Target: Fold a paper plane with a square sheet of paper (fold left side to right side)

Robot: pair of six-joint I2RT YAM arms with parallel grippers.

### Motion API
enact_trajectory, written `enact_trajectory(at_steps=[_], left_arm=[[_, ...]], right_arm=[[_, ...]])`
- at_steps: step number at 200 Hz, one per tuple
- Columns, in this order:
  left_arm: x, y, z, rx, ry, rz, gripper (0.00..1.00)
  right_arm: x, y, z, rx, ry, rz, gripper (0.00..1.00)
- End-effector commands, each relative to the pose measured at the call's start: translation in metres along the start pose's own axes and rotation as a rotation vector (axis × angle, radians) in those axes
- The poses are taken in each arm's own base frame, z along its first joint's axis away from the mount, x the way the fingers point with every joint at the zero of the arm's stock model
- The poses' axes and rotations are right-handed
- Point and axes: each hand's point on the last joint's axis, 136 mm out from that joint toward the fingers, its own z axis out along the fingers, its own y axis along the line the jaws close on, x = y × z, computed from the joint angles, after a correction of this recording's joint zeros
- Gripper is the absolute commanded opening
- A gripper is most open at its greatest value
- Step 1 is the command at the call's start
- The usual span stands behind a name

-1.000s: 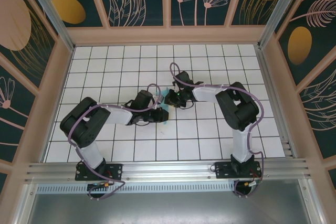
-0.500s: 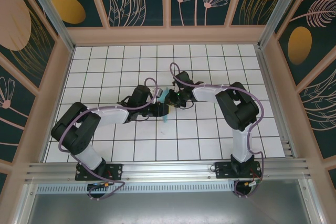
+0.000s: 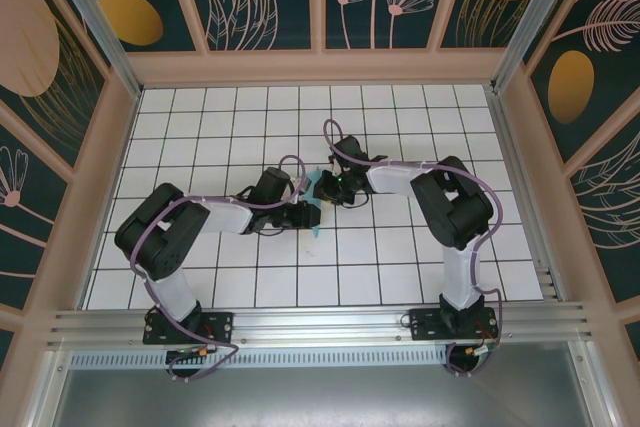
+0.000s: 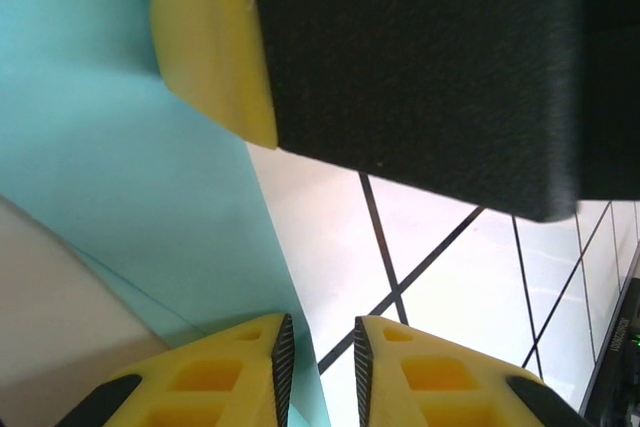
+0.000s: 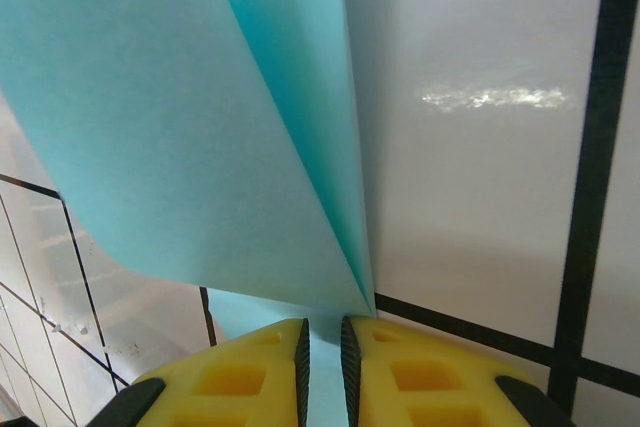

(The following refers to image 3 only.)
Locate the aluminium frame post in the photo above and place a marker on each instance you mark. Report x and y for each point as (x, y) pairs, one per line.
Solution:
(530, 22)
(100, 32)

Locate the grey metal panel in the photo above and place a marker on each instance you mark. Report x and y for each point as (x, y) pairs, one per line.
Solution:
(320, 397)

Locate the long aluminium mounting rail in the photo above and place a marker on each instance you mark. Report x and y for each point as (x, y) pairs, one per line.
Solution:
(320, 327)

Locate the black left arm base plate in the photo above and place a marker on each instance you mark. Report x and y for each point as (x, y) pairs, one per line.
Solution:
(215, 327)

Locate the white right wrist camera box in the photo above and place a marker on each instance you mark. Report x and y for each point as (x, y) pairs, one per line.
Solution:
(331, 165)

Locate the light blue cloth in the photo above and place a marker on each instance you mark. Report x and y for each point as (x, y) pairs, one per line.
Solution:
(312, 184)

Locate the aluminium side rail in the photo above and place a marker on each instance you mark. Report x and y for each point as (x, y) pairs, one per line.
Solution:
(505, 147)

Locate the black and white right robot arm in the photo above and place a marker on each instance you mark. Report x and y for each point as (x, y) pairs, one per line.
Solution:
(450, 207)

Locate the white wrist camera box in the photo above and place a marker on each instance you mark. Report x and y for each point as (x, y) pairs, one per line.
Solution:
(331, 165)
(300, 183)

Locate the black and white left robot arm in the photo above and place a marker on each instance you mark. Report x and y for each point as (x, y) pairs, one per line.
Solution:
(155, 237)

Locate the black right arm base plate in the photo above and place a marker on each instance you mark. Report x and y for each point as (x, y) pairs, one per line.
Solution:
(425, 324)

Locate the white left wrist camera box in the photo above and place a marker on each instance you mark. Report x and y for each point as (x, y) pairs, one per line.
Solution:
(300, 183)

